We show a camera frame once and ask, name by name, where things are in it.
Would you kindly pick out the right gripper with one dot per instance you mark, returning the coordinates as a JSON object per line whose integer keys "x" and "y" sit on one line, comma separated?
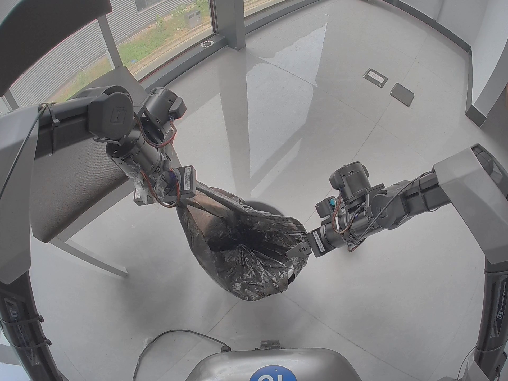
{"x": 341, "y": 232}

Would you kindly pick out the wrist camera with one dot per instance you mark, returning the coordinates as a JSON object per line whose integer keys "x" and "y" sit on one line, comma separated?
{"x": 141, "y": 197}
{"x": 323, "y": 206}

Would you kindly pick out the dark grey white-legged chair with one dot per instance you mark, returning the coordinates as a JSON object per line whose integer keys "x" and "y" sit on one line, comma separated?
{"x": 71, "y": 197}

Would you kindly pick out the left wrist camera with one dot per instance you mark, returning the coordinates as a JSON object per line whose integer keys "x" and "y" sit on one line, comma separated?
{"x": 141, "y": 197}

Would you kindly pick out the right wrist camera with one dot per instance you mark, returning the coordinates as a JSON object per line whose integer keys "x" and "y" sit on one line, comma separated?
{"x": 323, "y": 206}

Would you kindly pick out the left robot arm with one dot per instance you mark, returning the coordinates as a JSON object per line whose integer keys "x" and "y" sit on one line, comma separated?
{"x": 111, "y": 113}

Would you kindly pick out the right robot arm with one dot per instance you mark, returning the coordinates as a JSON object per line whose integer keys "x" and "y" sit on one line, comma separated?
{"x": 456, "y": 181}

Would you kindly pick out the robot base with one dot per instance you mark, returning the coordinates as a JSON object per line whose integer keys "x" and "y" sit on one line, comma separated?
{"x": 238, "y": 365}

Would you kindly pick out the window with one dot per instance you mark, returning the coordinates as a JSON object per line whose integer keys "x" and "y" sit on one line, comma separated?
{"x": 228, "y": 10}

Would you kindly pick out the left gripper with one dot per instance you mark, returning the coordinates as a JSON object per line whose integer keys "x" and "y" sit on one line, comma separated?
{"x": 139, "y": 157}

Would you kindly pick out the white trash bin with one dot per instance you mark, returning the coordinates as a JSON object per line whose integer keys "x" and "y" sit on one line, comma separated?
{"x": 262, "y": 204}

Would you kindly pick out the black plastic bag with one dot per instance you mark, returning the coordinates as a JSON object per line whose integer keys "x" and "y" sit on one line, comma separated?
{"x": 246, "y": 260}

